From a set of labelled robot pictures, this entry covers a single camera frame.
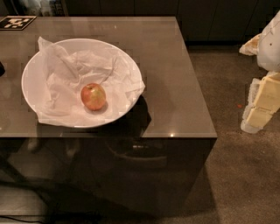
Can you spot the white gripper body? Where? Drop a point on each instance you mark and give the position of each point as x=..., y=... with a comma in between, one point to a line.
x=270, y=49

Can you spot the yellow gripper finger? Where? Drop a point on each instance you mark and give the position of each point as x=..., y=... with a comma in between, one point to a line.
x=251, y=47

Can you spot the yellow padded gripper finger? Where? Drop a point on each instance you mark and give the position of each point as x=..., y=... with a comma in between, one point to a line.
x=263, y=102

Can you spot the red yellow apple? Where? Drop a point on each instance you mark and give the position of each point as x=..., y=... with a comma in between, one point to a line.
x=93, y=96

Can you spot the white bowl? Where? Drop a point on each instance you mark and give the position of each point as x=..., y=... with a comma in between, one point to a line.
x=32, y=84

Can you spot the glossy dark table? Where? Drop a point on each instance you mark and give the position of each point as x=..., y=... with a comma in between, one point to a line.
x=145, y=163

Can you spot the white crumpled paper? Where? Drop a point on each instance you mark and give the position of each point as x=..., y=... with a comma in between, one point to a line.
x=64, y=75

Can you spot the black white fiducial marker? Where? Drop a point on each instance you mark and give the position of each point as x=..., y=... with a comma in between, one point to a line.
x=15, y=23

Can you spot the dark object at left edge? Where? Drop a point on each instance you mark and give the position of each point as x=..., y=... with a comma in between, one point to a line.
x=2, y=70

